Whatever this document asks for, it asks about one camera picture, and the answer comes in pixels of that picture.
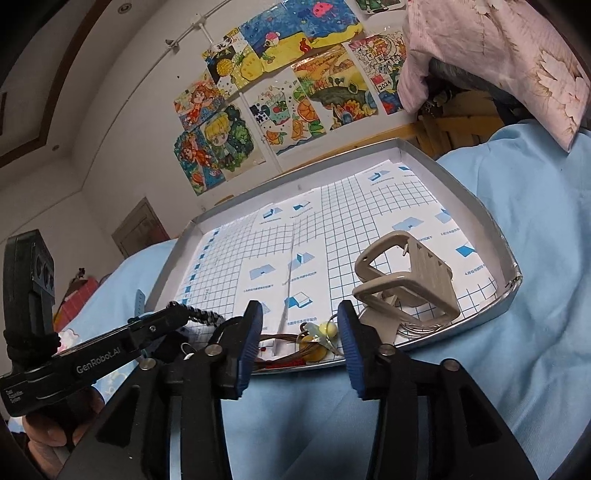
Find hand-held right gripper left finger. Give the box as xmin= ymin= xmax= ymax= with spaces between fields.
xmin=58 ymin=300 xmax=264 ymax=480

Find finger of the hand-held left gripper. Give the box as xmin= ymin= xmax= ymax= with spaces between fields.
xmin=151 ymin=330 xmax=188 ymax=365
xmin=131 ymin=302 xmax=190 ymax=354

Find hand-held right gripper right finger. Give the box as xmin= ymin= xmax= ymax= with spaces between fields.
xmin=337 ymin=300 xmax=539 ymax=480

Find brown cord yellow bead necklace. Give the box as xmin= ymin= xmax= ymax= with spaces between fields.
xmin=252 ymin=320 xmax=345 ymax=369

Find black white braided bracelet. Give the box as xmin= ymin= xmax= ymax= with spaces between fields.
xmin=185 ymin=307 xmax=225 ymax=326

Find silver tray with grid paper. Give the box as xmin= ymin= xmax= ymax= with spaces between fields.
xmin=141 ymin=137 xmax=525 ymax=376

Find person's left hand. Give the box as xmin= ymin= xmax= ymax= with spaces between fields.
xmin=21 ymin=392 xmax=105 ymax=462

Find light blue wrist watch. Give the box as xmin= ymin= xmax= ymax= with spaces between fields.
xmin=127 ymin=288 xmax=149 ymax=324

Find pink patterned cloth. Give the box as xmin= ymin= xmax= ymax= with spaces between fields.
xmin=53 ymin=268 xmax=100 ymax=333

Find brown door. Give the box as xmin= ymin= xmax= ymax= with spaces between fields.
xmin=111 ymin=198 xmax=169 ymax=259

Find beige plastic phone stand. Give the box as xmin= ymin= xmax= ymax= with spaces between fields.
xmin=352 ymin=231 xmax=460 ymax=326

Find light blue bed sheet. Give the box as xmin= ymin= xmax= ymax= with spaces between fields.
xmin=55 ymin=117 xmax=591 ymax=480

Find dark grey cloth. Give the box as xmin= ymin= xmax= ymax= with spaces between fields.
xmin=422 ymin=60 xmax=527 ymax=125

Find pink floral blanket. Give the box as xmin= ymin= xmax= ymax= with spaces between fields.
xmin=398 ymin=0 xmax=591 ymax=153

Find silver wire bangle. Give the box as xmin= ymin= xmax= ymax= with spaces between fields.
xmin=383 ymin=318 xmax=455 ymax=344

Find group of colourful wall drawings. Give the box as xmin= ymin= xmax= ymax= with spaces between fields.
xmin=173 ymin=0 xmax=409 ymax=197

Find white wall conduit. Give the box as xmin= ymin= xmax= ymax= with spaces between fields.
xmin=164 ymin=0 xmax=287 ymax=51

